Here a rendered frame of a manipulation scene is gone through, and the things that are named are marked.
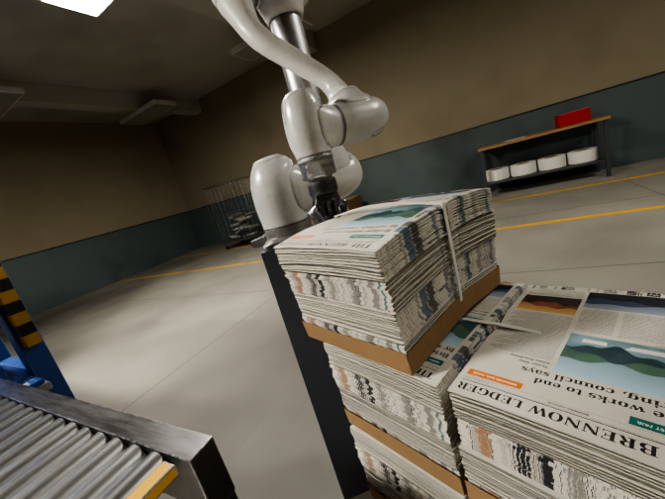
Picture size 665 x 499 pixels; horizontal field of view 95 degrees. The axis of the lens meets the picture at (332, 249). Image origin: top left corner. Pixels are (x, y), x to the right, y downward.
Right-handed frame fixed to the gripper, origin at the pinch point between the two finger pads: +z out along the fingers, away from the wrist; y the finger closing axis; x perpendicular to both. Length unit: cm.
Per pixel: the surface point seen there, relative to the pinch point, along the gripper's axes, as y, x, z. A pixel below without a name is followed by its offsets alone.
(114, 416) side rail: -58, 19, 16
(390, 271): -18.9, -33.2, -5.0
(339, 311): -19.5, -19.1, 3.7
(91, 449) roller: -62, 13, 17
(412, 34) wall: 563, 302, -236
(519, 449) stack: -18, -47, 20
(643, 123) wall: 681, 1, 34
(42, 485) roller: -70, 11, 17
